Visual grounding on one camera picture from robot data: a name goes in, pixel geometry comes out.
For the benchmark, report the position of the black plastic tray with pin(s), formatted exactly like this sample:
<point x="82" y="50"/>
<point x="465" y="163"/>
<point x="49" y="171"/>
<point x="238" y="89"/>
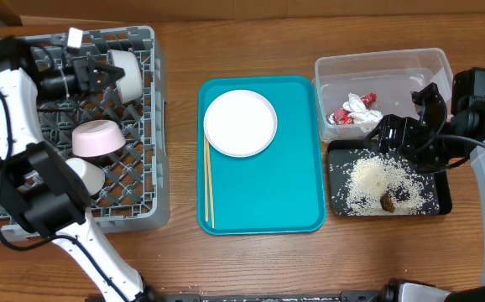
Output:
<point x="444" y="193"/>

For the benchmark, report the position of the teal plastic tray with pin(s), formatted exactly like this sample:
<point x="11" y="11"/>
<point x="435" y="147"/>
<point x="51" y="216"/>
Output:
<point x="279" y="190"/>

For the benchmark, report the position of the grey bowl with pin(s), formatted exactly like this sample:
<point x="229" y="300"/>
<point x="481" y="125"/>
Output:
<point x="130" y="86"/>

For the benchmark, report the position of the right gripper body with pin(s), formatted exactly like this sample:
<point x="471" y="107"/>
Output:
<point x="414" y="144"/>

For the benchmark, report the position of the red snack wrapper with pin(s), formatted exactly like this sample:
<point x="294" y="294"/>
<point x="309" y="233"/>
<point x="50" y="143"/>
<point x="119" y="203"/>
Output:
<point x="343" y="115"/>

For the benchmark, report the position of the grey dishwasher rack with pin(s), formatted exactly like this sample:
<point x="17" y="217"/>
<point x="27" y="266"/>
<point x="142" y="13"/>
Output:
<point x="135" y="195"/>

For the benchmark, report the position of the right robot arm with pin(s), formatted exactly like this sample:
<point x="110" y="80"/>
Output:
<point x="440" y="138"/>

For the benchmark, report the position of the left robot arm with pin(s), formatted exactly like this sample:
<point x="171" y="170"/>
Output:
<point x="38" y="189"/>

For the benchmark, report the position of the white tissue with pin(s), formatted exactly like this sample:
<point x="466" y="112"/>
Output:
<point x="368" y="116"/>

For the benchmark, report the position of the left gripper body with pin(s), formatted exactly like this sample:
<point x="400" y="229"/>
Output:
<point x="85" y="72"/>

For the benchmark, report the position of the white round plate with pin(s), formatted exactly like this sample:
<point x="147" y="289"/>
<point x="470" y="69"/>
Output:
<point x="240" y="123"/>

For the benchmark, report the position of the brown food scrap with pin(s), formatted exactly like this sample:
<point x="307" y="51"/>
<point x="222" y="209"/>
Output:
<point x="387" y="202"/>

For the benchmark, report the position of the white rice grains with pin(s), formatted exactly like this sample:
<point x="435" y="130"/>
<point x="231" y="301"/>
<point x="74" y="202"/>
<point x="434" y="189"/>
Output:
<point x="372" y="180"/>

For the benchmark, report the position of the clear plastic bin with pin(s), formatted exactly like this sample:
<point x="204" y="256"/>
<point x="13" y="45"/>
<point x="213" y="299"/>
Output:
<point x="391" y="75"/>

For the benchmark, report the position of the pink bowl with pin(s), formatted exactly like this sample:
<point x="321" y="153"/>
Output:
<point x="97" y="138"/>

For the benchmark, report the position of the white paper cup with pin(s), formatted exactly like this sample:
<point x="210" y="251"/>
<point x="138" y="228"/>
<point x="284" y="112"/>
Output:
<point x="92" y="177"/>

